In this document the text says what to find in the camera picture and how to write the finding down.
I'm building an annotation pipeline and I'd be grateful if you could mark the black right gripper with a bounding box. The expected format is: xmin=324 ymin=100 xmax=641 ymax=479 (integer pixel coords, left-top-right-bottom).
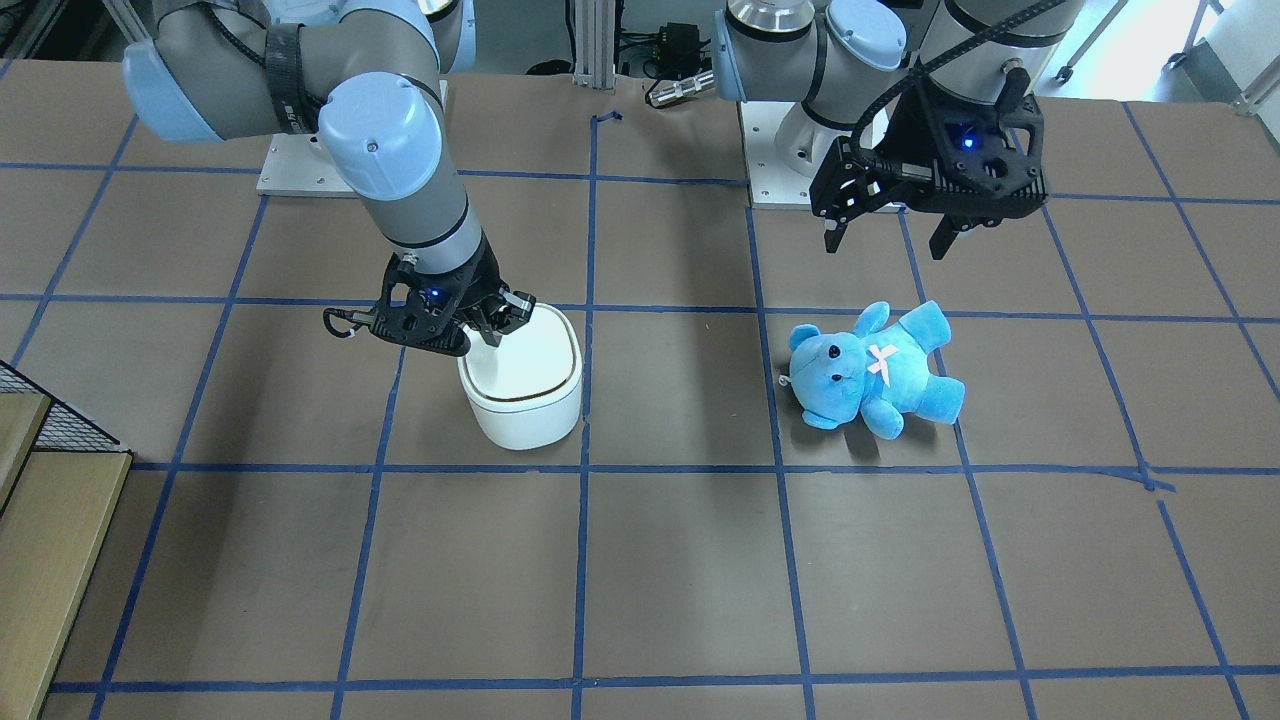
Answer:
xmin=371 ymin=237 xmax=538 ymax=357

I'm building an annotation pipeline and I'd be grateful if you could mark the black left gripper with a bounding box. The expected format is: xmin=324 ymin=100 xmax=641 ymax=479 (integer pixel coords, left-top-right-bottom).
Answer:
xmin=809 ymin=76 xmax=1050 ymax=261

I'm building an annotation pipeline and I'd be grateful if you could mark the white lidded trash can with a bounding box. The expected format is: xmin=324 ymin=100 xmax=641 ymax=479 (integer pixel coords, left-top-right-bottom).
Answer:
xmin=458 ymin=304 xmax=582 ymax=451

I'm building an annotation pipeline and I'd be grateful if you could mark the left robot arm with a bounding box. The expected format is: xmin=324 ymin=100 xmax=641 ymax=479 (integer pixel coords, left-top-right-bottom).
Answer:
xmin=710 ymin=1 xmax=1082 ymax=260

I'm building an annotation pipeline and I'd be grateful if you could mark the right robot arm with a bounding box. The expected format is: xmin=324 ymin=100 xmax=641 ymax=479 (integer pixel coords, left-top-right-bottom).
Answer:
xmin=122 ymin=1 xmax=536 ymax=357

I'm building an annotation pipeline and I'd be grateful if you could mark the blue teddy bear plush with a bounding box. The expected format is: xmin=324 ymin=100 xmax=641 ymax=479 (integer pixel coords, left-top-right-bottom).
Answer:
xmin=780 ymin=300 xmax=966 ymax=439

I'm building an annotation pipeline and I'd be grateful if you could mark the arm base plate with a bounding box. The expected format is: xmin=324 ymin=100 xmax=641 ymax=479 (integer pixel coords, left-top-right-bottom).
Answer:
xmin=739 ymin=101 xmax=849 ymax=211
xmin=256 ymin=79 xmax=448 ymax=199

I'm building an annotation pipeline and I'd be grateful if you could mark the aluminium frame post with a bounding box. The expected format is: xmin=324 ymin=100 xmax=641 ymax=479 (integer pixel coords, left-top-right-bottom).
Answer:
xmin=566 ymin=1 xmax=620 ymax=94

